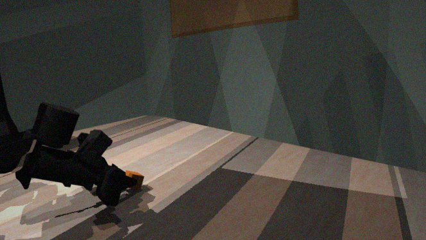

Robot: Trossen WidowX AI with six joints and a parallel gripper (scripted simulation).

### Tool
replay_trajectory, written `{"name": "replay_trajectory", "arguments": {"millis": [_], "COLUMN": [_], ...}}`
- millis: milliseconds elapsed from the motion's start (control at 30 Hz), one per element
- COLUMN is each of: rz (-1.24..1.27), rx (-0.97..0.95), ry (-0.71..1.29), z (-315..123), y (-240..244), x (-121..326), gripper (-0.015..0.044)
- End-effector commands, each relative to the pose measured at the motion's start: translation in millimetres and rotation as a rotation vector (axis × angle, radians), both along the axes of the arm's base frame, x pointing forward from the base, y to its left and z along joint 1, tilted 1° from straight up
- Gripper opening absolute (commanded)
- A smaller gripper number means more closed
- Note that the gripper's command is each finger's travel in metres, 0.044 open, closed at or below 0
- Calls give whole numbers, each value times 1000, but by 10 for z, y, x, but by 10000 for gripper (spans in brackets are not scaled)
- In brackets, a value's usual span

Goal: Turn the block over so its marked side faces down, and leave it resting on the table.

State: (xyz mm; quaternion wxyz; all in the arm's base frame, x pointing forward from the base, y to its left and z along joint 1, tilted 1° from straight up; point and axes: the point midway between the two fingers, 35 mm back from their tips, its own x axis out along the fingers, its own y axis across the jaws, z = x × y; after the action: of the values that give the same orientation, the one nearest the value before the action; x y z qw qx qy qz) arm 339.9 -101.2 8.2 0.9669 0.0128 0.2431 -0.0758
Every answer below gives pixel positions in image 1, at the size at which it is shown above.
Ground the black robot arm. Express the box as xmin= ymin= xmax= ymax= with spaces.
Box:
xmin=0 ymin=73 xmax=112 ymax=189

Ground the orange block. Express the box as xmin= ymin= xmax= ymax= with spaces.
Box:
xmin=125 ymin=170 xmax=144 ymax=190

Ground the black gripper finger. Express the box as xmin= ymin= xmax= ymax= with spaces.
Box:
xmin=112 ymin=164 xmax=137 ymax=190
xmin=98 ymin=156 xmax=108 ymax=167

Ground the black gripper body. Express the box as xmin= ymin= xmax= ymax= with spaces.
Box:
xmin=58 ymin=150 xmax=126 ymax=206

